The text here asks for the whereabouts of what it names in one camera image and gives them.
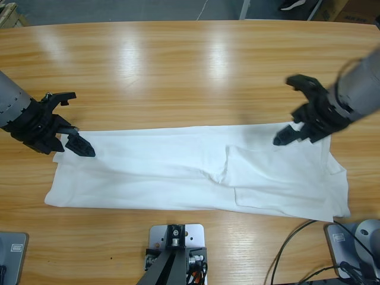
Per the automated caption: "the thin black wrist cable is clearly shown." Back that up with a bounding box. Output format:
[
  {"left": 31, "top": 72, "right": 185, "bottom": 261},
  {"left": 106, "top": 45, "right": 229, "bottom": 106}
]
[{"left": 338, "top": 58, "right": 365, "bottom": 81}]

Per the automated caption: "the wooden pallet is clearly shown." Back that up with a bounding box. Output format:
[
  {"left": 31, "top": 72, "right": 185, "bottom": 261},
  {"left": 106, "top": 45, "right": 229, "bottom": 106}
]
[{"left": 0, "top": 2, "right": 30, "bottom": 29}]

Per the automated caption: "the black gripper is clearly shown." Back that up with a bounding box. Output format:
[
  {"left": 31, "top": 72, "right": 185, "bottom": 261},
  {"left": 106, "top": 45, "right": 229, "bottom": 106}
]
[
  {"left": 1, "top": 100, "right": 96, "bottom": 157},
  {"left": 273, "top": 88, "right": 354, "bottom": 147}
]

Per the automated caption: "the black cable with plug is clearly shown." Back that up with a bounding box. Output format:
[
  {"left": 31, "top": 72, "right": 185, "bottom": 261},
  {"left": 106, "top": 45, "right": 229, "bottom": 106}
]
[{"left": 302, "top": 261, "right": 362, "bottom": 285}]

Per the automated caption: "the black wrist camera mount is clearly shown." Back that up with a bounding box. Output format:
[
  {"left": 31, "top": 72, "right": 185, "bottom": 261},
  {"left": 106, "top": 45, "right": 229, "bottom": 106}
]
[
  {"left": 41, "top": 91, "right": 77, "bottom": 107},
  {"left": 286, "top": 74, "right": 321, "bottom": 93}
]

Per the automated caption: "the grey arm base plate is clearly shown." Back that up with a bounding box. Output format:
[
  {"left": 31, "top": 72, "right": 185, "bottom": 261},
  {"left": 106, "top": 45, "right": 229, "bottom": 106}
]
[
  {"left": 0, "top": 231, "right": 30, "bottom": 284},
  {"left": 324, "top": 219, "right": 380, "bottom": 280}
]

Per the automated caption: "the long black cable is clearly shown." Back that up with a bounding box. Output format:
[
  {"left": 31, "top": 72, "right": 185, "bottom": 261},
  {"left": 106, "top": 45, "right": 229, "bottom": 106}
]
[{"left": 268, "top": 218, "right": 375, "bottom": 285}]

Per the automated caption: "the black shoe white sole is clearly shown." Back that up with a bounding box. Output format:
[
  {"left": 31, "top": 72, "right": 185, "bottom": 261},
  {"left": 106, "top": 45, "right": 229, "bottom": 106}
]
[{"left": 278, "top": 0, "right": 323, "bottom": 11}]

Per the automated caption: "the brown cardboard box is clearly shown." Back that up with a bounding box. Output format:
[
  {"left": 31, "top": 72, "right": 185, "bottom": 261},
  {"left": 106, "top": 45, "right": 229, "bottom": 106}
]
[{"left": 308, "top": 0, "right": 351, "bottom": 22}]

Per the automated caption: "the dark printed box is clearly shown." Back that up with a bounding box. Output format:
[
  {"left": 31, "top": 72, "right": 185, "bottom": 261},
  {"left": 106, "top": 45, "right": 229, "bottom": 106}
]
[{"left": 335, "top": 0, "right": 380, "bottom": 25}]

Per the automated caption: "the black orange cable bundle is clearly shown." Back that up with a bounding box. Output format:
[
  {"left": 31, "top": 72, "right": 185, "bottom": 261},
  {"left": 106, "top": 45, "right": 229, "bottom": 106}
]
[{"left": 185, "top": 262, "right": 209, "bottom": 285}]

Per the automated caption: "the white Unitree t-shirt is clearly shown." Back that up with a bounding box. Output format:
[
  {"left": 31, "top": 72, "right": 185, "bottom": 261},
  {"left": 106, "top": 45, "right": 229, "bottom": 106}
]
[{"left": 43, "top": 121, "right": 352, "bottom": 223}]

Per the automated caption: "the white mount block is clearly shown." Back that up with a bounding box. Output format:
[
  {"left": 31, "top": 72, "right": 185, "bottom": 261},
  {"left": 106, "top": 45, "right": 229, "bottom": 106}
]
[{"left": 148, "top": 224, "right": 208, "bottom": 268}]

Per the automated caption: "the white pole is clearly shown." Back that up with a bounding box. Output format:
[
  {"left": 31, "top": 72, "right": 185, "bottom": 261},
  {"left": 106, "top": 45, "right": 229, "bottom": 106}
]
[{"left": 238, "top": 0, "right": 253, "bottom": 20}]

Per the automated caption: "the thin white floor cable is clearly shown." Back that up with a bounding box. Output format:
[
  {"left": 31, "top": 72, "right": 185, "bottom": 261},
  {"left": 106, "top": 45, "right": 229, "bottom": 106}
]
[{"left": 197, "top": 0, "right": 210, "bottom": 21}]

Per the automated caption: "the dark camera post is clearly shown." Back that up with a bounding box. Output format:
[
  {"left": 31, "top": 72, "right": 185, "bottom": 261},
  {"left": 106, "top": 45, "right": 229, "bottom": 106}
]
[{"left": 139, "top": 224, "right": 191, "bottom": 285}]

